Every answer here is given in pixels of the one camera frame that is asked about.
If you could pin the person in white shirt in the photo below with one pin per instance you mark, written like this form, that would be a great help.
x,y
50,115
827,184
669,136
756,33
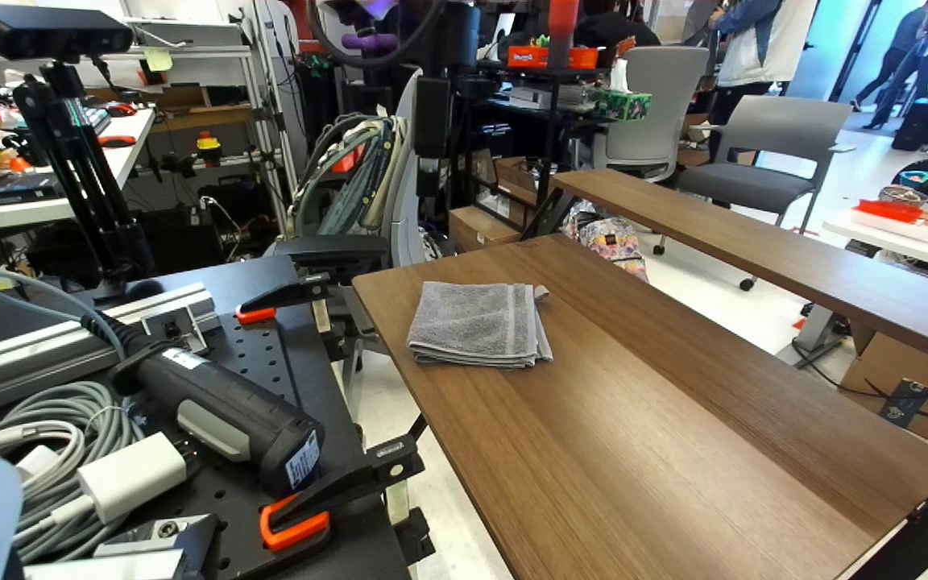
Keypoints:
x,y
765,42

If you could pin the white cluttered work table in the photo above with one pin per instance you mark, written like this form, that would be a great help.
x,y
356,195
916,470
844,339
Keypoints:
x,y
15,211

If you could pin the light grey office chair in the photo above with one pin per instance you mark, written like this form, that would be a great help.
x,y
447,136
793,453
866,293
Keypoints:
x,y
658,106

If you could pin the grey towel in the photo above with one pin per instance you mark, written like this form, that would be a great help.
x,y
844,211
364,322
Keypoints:
x,y
481,322

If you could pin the green tissue box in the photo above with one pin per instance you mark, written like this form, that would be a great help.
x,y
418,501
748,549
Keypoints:
x,y
621,104

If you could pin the black handheld enabling device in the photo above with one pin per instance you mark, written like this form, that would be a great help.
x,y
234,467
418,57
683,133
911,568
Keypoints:
x,y
225,413

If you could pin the grey chair with dark seat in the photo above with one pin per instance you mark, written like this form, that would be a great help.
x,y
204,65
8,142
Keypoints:
x,y
771,163

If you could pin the long wooden table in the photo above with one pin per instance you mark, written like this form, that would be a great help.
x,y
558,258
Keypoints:
x,y
805,263

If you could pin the aluminium extrusion bar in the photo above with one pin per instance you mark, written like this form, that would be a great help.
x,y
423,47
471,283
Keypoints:
x,y
25,358

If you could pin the white power adapter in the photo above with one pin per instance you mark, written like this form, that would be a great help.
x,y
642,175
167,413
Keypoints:
x,y
134,478

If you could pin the grey metal bracket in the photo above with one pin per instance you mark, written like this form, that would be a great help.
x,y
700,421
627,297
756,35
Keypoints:
x,y
160,542

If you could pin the wooden drawer box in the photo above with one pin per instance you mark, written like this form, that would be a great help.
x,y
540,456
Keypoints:
x,y
481,228

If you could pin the orange crate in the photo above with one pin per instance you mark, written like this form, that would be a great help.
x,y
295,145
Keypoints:
x,y
528,57

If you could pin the black camera tripod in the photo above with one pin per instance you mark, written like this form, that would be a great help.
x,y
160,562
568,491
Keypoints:
x,y
88,180

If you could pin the black clamp with orange tip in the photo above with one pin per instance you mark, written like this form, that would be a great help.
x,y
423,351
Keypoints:
x,y
273,297

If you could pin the red pole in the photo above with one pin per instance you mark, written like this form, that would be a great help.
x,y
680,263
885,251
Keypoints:
x,y
563,20

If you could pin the small yellow object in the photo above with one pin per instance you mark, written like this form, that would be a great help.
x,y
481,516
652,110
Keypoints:
x,y
208,142

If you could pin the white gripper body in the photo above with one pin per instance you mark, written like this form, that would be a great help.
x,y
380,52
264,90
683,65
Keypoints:
x,y
432,118

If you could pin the white table with colourful items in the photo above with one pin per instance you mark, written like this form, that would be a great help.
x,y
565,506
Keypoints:
x,y
916,243

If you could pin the purple cylinder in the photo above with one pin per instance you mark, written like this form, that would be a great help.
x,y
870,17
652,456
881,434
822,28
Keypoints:
x,y
368,42

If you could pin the cardboard box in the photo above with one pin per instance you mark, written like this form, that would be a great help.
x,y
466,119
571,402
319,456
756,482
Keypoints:
x,y
904,373

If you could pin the small black tag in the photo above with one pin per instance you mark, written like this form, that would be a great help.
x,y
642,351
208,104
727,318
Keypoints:
x,y
904,402

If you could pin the red flat toy piece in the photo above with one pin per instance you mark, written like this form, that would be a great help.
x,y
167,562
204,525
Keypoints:
x,y
887,211

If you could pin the black stereo camera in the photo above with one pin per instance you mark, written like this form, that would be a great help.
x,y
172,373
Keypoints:
x,y
40,29

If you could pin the black bag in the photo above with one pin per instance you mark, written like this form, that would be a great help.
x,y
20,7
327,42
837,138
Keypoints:
x,y
916,130

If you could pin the person in dark clothes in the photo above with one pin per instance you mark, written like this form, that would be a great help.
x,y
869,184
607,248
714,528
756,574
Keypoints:
x,y
904,52

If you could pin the person in black shirt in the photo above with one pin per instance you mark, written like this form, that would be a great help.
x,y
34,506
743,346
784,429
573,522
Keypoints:
x,y
621,25

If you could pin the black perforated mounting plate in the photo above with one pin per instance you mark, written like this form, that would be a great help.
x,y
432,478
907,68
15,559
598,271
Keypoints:
x,y
258,358

